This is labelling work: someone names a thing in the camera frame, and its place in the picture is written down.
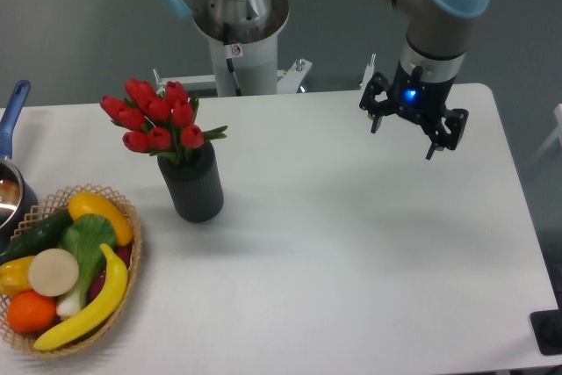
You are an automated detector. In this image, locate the orange fruit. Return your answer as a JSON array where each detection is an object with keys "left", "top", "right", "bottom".
[{"left": 7, "top": 291, "right": 56, "bottom": 334}]

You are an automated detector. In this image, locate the green cucumber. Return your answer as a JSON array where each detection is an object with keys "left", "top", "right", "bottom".
[{"left": 1, "top": 209, "right": 73, "bottom": 264}]

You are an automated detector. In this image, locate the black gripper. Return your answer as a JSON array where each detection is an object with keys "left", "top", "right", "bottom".
[{"left": 359, "top": 63, "right": 469, "bottom": 160}]

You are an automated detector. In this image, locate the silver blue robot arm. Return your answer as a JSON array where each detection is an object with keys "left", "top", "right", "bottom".
[{"left": 158, "top": 0, "right": 490, "bottom": 151}]

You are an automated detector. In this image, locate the red tulip bouquet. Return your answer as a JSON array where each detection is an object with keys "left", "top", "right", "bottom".
[{"left": 100, "top": 78, "right": 227, "bottom": 168}]

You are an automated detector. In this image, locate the black device at edge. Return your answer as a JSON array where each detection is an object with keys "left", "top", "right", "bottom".
[{"left": 530, "top": 309, "right": 561, "bottom": 356}]

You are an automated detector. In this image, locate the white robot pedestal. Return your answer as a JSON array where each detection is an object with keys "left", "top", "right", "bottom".
[{"left": 155, "top": 0, "right": 313, "bottom": 97}]

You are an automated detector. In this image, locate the purple eggplant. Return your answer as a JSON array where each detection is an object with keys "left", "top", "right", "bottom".
[{"left": 88, "top": 244, "right": 132, "bottom": 303}]

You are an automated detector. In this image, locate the woven wicker basket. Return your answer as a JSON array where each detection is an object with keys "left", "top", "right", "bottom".
[{"left": 1, "top": 184, "right": 142, "bottom": 358}]

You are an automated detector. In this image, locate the yellow banana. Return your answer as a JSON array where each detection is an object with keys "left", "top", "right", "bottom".
[{"left": 33, "top": 243, "right": 128, "bottom": 351}]

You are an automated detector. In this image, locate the beige round radish slice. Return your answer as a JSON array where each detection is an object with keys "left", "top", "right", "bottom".
[{"left": 27, "top": 249, "right": 79, "bottom": 297}]

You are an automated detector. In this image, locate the dark grey ribbed vase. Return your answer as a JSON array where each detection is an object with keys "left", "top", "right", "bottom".
[{"left": 157, "top": 142, "right": 224, "bottom": 223}]

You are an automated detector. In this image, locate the green bok choy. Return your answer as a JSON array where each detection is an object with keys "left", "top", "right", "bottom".
[{"left": 56, "top": 213, "right": 116, "bottom": 320}]

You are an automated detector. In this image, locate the white chair frame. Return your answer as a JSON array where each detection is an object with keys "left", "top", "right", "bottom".
[{"left": 522, "top": 104, "right": 561, "bottom": 175}]

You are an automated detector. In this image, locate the yellow bell pepper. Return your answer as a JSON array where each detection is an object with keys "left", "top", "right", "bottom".
[{"left": 1, "top": 256, "right": 35, "bottom": 297}]

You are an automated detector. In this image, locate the blue handled saucepan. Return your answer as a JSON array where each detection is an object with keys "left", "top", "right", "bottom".
[{"left": 1, "top": 80, "right": 38, "bottom": 251}]

